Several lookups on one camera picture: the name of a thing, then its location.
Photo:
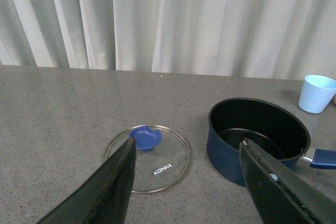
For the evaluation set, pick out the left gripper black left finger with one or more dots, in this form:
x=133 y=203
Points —
x=104 y=197

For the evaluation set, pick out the white curtain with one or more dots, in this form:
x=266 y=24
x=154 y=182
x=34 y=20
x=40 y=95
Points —
x=281 y=39

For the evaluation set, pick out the glass lid blue knob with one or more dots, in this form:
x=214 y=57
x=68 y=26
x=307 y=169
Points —
x=162 y=156

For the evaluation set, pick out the dark blue pot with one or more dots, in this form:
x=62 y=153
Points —
x=274 y=129

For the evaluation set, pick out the light blue cup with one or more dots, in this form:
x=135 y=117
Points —
x=316 y=93

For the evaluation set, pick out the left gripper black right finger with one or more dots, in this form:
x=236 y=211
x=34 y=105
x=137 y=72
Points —
x=279 y=195

